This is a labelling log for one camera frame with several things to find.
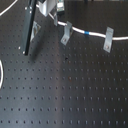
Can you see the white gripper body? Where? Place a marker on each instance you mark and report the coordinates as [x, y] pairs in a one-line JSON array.
[[46, 6]]

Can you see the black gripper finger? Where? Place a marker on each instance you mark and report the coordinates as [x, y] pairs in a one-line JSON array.
[[28, 24]]

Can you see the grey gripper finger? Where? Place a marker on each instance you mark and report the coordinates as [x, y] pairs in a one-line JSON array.
[[53, 14]]

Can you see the grey metal cable clip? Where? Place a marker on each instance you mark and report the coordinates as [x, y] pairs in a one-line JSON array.
[[67, 33], [108, 39], [35, 29]]

